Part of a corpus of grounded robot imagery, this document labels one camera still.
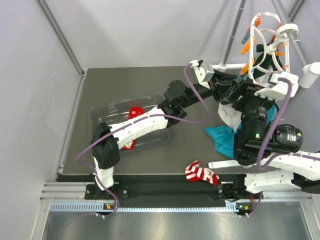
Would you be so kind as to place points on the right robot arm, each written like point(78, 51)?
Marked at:
point(273, 147)

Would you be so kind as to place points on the grey drying rack frame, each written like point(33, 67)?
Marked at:
point(311, 72)

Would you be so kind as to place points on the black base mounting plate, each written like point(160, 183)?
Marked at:
point(163, 190)

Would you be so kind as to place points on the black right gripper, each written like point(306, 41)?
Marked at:
point(246, 88)

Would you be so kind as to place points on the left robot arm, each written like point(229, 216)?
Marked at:
point(108, 140)

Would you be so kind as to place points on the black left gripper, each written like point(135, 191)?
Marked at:
point(222, 84)

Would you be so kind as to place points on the red striped santa sock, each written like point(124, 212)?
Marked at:
point(195, 173)

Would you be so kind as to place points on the red snowflake bear sock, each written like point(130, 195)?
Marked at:
point(133, 113)

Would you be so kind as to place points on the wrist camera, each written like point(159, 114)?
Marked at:
point(203, 72)
point(275, 90)

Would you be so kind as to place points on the teal cloth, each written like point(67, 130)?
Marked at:
point(223, 137)

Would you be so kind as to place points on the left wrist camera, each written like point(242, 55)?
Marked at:
point(203, 72)

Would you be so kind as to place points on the white round clip hanger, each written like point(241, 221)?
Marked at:
point(267, 49)

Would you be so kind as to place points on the clear plastic bin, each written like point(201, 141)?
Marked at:
point(118, 112)

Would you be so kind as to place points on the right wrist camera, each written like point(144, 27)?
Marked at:
point(275, 90)

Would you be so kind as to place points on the white cloth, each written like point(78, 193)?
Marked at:
point(230, 116)

